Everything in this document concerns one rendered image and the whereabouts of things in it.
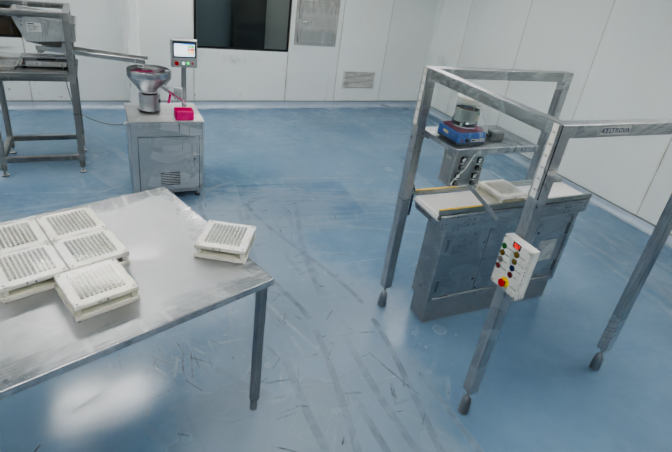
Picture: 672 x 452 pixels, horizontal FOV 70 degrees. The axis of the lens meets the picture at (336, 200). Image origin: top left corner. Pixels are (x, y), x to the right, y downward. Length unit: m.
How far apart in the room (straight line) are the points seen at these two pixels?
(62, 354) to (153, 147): 2.83
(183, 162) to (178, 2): 3.04
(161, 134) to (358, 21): 4.38
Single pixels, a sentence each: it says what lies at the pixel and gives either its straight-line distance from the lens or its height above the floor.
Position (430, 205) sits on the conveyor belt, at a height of 0.91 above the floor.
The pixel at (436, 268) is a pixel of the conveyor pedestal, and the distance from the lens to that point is 3.28.
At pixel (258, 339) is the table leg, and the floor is 0.51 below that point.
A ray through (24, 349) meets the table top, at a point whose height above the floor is 0.87.
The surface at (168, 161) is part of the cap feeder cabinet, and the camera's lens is 4.63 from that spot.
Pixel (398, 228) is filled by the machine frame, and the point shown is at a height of 0.67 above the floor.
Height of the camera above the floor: 2.22
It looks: 27 degrees down
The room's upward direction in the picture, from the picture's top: 8 degrees clockwise
